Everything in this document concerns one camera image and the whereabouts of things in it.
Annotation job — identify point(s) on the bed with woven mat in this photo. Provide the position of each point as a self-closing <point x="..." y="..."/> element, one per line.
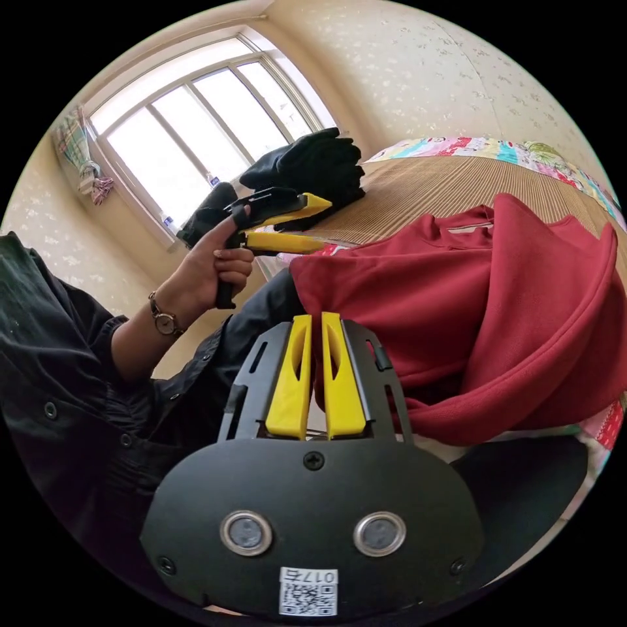
<point x="465" y="181"/>

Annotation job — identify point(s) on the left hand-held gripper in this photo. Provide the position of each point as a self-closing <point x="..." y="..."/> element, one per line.
<point x="267" y="201"/>

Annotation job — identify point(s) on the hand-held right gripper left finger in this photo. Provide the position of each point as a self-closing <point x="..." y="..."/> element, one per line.
<point x="289" y="392"/>

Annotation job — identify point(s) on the person's body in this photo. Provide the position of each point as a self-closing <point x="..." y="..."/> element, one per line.
<point x="63" y="392"/>

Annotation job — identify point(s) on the window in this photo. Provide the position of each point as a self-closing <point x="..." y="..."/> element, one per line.
<point x="196" y="122"/>

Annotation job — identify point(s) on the plaid curtain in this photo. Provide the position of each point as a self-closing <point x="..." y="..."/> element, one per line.
<point x="78" y="147"/>

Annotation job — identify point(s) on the person's left hand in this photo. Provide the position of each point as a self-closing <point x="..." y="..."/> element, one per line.
<point x="205" y="274"/>

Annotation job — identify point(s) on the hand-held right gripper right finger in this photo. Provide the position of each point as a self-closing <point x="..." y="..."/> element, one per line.
<point x="345" y="397"/>

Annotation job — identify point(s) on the red long sleeve shirt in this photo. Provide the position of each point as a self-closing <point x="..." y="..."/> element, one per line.
<point x="441" y="303"/>

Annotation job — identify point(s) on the person's left forearm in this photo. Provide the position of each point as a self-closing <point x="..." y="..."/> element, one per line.
<point x="142" y="338"/>

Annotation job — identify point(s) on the pile of black clothes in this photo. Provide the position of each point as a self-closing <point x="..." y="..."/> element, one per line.
<point x="313" y="161"/>

